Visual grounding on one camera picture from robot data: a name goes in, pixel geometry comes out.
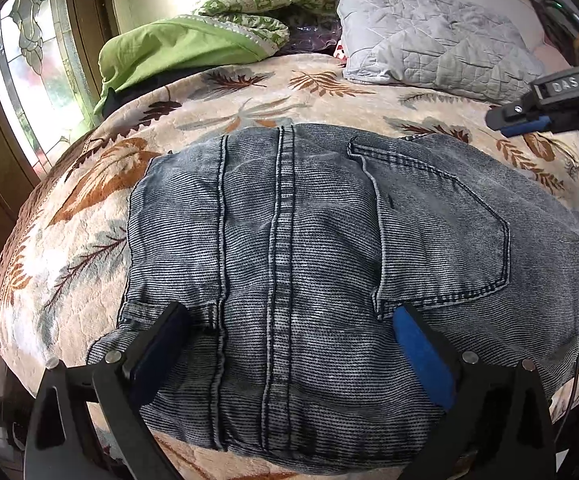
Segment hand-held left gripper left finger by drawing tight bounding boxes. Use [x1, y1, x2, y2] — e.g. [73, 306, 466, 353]
[28, 301, 192, 480]

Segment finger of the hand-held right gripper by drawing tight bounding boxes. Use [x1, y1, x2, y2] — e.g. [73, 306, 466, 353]
[485, 97, 553, 139]

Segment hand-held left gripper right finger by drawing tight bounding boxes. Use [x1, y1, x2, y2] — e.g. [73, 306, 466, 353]
[392, 302, 556, 480]

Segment grey-blue denim pants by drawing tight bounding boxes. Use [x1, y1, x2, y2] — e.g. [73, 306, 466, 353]
[85, 122, 579, 473]

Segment grey quilted pillow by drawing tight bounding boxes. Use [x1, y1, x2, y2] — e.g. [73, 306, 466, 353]
[333, 0, 546, 101]

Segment leaf printed beige blanket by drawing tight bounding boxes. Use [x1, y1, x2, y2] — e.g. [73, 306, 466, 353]
[0, 52, 579, 480]

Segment purple dark cloth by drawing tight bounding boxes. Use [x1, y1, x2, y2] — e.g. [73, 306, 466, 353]
[275, 7, 346, 58]

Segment green patterned cloth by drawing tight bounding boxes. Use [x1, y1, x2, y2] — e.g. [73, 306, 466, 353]
[192, 0, 341, 56]

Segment plain green pillow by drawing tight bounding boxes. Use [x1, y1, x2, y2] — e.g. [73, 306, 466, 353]
[93, 16, 270, 116]

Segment patterned glass window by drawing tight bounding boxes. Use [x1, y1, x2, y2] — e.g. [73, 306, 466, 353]
[0, 0, 101, 168]

